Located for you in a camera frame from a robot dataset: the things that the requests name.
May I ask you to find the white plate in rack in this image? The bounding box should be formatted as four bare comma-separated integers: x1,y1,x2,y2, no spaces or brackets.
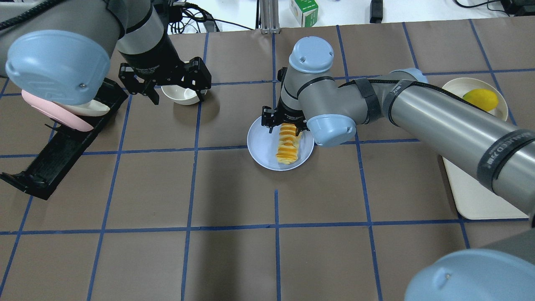
59,99,110,117

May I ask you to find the black power adapter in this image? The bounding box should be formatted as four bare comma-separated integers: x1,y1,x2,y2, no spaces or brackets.
369,0,384,23

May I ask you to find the cream round plate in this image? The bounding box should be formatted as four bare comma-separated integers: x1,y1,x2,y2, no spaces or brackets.
443,77,509,121

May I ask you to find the white rectangular tray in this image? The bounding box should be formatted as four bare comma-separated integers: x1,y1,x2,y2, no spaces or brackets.
443,158,528,220

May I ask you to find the black dish rack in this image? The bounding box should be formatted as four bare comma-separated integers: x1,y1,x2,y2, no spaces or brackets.
1,78,127,200

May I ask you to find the pink plate in rack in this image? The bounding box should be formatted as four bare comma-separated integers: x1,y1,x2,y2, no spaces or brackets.
21,90,94,132

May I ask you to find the light blue plate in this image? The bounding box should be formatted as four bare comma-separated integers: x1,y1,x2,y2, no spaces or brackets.
247,117,315,171

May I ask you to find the yellow croissant bread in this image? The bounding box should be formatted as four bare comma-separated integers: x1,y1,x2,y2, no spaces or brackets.
275,123,302,165

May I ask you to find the aluminium frame post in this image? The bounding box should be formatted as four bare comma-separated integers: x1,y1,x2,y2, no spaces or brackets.
257,0,280,34

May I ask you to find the white ceramic bowl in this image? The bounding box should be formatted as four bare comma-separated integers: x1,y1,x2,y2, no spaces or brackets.
161,84,200,105

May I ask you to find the green white carton box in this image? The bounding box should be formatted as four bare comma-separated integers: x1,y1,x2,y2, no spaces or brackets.
289,0,319,28

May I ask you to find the yellow lemon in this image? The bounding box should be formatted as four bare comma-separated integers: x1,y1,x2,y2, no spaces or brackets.
462,88,499,112

